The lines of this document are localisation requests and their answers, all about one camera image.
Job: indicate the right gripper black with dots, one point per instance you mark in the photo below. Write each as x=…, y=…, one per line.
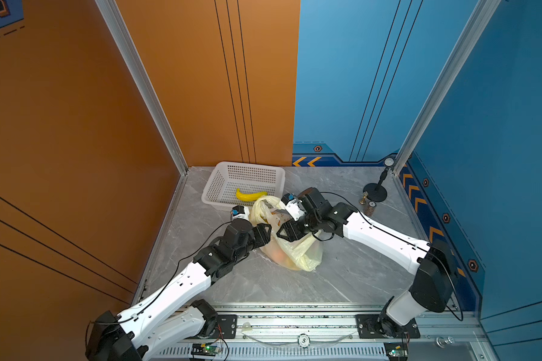
x=290, y=228

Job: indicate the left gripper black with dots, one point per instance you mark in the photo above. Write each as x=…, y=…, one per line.
x=260, y=234

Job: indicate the yellowish translucent plastic bag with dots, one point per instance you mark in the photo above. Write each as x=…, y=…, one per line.
x=302, y=255

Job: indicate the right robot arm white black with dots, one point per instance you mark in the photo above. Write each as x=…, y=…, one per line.
x=433, y=265

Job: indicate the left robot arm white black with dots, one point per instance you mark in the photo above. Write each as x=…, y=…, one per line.
x=173, y=313

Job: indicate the yellow banana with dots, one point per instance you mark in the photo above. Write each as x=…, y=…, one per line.
x=249, y=197

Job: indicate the white perforated plastic basket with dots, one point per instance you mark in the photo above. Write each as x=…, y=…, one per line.
x=228, y=177

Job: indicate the brown patterned cylinder can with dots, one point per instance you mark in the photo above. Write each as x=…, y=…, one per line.
x=369, y=208

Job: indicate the black round-base lamp stand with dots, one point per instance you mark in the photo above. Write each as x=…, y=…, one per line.
x=376, y=192

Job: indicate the left green circuit board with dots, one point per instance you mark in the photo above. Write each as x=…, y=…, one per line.
x=206, y=351

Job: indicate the right circuit board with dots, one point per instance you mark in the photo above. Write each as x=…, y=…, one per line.
x=396, y=352

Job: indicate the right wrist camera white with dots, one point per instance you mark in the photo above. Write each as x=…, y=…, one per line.
x=293, y=206

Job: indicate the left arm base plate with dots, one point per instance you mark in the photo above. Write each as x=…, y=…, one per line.
x=225, y=326

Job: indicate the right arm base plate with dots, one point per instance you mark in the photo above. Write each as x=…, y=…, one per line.
x=376, y=326

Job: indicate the left aluminium corner post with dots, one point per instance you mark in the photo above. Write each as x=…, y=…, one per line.
x=123, y=39

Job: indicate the aluminium corner post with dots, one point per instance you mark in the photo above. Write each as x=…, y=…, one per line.
x=123, y=39
x=471, y=33

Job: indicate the right aluminium corner post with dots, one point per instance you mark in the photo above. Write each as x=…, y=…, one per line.
x=471, y=33

